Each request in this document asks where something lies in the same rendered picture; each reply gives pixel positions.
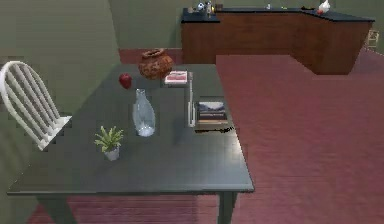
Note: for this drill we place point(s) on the red apple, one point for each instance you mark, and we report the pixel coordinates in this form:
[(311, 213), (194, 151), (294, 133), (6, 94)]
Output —
[(125, 80)]

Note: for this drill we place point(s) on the clear glass bottle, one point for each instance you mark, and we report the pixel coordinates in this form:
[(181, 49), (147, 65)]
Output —
[(143, 115)]

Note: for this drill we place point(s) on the pale wooden stool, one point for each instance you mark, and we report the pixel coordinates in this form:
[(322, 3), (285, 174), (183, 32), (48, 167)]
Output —
[(372, 39)]

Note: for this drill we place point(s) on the red tomato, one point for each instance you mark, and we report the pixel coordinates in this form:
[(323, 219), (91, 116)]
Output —
[(320, 11)]

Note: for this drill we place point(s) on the dark grey table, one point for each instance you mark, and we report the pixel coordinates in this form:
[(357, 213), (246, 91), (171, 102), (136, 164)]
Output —
[(160, 160)]

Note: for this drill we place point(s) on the brown counter with black top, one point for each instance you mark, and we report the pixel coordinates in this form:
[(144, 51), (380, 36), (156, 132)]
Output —
[(276, 36)]

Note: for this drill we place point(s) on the green plant in white pot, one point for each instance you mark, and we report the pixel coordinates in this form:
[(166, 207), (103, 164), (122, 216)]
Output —
[(110, 141)]

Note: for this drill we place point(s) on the white slatted chair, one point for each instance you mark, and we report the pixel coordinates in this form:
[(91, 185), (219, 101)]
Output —
[(30, 100)]

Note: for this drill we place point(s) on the small silver kettle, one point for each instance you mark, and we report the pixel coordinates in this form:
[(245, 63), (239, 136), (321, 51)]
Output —
[(200, 6)]

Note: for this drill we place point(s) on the brown woven basket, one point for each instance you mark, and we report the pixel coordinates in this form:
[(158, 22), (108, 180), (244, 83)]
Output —
[(155, 64)]

